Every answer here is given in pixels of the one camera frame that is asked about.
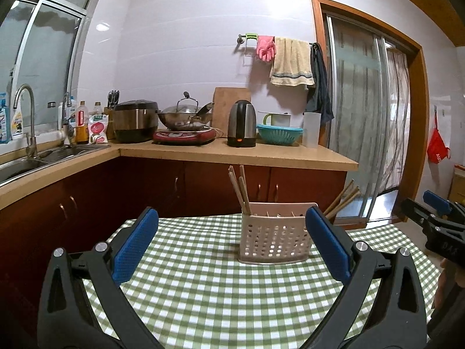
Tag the steel wok lid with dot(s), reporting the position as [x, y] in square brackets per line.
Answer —
[188, 106]

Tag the white translucent container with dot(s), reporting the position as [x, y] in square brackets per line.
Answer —
[311, 131]

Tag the metal spatula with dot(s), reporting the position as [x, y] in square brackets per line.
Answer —
[206, 108]

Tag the white labelled bottle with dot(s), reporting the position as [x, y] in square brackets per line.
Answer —
[17, 123]

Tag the dark red kitchen cabinets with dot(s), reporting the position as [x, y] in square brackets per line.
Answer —
[203, 185]

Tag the pink and white packet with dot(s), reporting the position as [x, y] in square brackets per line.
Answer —
[98, 129]

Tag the small clear bottle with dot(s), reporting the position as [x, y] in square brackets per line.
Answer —
[97, 109]

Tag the red hanging bag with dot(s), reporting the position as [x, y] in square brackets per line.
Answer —
[437, 149]

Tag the red induction cooker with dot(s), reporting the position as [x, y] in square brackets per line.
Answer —
[183, 135]

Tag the metal towel rail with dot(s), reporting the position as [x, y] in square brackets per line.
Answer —
[242, 39]

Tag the dark rice cooker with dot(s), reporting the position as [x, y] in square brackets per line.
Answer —
[136, 121]

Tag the beige striped towel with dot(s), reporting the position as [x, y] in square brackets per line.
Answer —
[292, 61]

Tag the teal plastic colander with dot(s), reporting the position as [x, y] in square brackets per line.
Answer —
[279, 134]

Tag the oil bottle with red label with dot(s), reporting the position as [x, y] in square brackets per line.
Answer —
[82, 123]

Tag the beige perforated plastic chopstick holder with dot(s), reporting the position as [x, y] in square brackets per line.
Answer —
[270, 221]

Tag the wooden knife block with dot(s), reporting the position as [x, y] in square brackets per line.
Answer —
[109, 123]

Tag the wooden cutting board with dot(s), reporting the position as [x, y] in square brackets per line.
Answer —
[229, 107]

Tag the pink rubber gloves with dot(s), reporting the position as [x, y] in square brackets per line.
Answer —
[266, 49]

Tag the striped sheer curtain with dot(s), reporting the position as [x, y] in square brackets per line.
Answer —
[397, 116]

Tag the small steel faucet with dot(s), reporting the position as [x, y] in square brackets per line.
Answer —
[65, 123]

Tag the person's right hand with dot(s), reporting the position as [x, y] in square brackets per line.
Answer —
[441, 287]

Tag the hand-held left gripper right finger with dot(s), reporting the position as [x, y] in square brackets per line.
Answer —
[327, 247]

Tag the white plastic bottle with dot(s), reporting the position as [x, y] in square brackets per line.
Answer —
[72, 114]

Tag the green checked tablecloth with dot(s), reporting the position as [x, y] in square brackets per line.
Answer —
[203, 261]

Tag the sliding glass door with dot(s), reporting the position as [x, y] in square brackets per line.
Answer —
[356, 109]

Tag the green rimmed mug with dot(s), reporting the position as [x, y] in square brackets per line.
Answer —
[281, 119]

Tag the steel electric kettle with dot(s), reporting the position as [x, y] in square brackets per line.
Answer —
[241, 123]

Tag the bunch of wooden chopsticks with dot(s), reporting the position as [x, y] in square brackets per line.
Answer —
[246, 205]

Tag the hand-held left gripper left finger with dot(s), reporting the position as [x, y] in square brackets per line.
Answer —
[134, 247]

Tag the wooden door frame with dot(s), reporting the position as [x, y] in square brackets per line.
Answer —
[419, 116]

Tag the tall steel faucet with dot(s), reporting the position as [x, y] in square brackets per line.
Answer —
[32, 134]

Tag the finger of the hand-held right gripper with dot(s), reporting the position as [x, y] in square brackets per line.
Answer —
[417, 211]
[436, 200]

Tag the kitchen window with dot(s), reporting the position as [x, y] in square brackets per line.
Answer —
[47, 61]

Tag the beige kitchen counter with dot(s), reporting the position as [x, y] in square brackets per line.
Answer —
[272, 154]

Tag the blue dish soap bottle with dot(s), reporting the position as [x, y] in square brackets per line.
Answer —
[3, 123]

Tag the steel sink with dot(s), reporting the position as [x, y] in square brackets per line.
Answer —
[21, 165]

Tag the steel wok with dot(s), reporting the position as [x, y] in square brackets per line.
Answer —
[181, 120]

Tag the dark hanging cloth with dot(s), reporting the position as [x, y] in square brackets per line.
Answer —
[319, 83]

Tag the wooden furniture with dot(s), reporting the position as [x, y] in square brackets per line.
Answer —
[458, 183]

